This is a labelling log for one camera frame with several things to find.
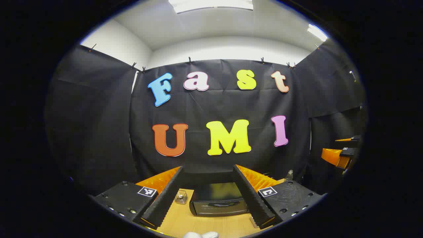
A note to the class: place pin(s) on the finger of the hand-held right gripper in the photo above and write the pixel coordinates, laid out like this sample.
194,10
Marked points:
350,139
332,157

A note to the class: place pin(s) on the black electric oven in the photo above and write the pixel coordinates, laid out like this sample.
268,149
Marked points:
214,198

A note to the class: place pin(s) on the black backdrop cloth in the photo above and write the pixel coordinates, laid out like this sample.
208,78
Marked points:
214,102

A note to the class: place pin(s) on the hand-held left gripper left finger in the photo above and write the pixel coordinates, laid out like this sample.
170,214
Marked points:
165,201

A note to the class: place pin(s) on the clear plastic water bottle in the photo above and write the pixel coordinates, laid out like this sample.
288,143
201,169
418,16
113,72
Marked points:
289,175

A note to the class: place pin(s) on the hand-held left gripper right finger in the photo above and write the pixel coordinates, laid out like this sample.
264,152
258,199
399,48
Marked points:
252,198

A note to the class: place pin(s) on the ceiling light panel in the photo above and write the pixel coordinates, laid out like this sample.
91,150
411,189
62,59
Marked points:
211,5
317,32

